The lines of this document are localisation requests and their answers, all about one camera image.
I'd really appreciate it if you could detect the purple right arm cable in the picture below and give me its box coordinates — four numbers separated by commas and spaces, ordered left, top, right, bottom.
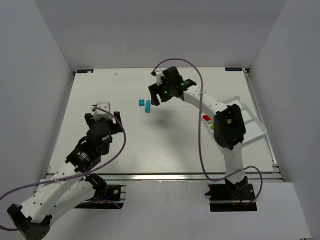
152, 58, 263, 204

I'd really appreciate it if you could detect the left blue corner label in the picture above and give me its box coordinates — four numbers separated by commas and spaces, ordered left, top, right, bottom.
76, 69, 94, 74

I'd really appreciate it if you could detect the red lego plate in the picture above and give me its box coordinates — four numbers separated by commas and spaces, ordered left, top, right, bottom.
202, 115, 211, 121

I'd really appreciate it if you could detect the aluminium front table rail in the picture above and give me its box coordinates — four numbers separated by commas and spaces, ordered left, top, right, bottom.
99, 171, 283, 182

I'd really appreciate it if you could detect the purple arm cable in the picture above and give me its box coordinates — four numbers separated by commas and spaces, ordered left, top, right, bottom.
0, 106, 127, 231
152, 58, 263, 204

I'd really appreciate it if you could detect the blue square lego brick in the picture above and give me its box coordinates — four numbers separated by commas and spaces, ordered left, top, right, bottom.
138, 99, 145, 107

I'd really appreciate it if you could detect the blue long lego brick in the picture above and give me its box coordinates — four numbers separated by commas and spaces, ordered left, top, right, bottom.
144, 100, 151, 113

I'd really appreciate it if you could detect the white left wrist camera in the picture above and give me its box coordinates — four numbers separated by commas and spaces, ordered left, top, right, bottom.
91, 101, 112, 121

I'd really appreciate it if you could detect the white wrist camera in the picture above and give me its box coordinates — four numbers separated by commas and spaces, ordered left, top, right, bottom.
91, 101, 112, 121
150, 69, 165, 86

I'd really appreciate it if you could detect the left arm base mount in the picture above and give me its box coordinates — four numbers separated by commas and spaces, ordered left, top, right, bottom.
74, 184, 127, 210

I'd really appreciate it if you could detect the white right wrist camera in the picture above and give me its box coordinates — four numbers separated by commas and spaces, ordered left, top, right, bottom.
150, 69, 165, 86

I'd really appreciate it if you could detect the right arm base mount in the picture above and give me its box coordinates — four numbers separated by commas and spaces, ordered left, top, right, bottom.
204, 183, 258, 213

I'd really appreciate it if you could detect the white divided sorting tray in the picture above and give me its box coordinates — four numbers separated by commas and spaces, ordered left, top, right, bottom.
199, 95, 267, 154

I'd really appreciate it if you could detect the right blue corner label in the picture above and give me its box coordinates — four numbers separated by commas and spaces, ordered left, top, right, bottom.
224, 67, 243, 72

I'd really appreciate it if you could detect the blue corner label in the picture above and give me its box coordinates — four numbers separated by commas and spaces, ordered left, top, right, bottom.
76, 69, 94, 74
224, 67, 243, 72

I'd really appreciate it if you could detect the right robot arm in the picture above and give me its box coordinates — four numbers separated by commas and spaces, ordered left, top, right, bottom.
148, 66, 248, 198

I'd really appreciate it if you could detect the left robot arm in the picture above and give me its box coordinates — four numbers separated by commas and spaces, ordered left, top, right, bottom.
7, 106, 124, 240

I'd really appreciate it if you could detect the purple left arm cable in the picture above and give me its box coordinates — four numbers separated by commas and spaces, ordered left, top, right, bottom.
0, 106, 127, 231

